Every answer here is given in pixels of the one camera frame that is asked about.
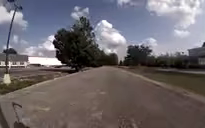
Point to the large dark tree clump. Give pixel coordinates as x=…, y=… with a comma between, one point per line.
x=78, y=46

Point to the grey paved path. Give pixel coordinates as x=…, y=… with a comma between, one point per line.
x=103, y=96

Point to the row of trees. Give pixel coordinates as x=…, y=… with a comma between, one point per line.
x=138, y=55

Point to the white flat building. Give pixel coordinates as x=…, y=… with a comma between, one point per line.
x=45, y=61

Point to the dry grass strip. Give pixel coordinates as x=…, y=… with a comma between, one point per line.
x=30, y=80

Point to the grey asphalt road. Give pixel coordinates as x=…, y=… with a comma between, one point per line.
x=26, y=70

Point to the grass lawn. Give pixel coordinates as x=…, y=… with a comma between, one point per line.
x=186, y=81

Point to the low long-roofed building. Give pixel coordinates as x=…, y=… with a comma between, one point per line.
x=13, y=58

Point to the pale concrete walkway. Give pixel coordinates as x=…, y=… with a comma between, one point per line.
x=193, y=71

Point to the distant round tree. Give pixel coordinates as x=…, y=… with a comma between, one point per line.
x=10, y=51

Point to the street lamp pole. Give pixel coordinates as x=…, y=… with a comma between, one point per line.
x=9, y=40

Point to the gabled building with porch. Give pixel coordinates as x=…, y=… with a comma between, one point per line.
x=203, y=55

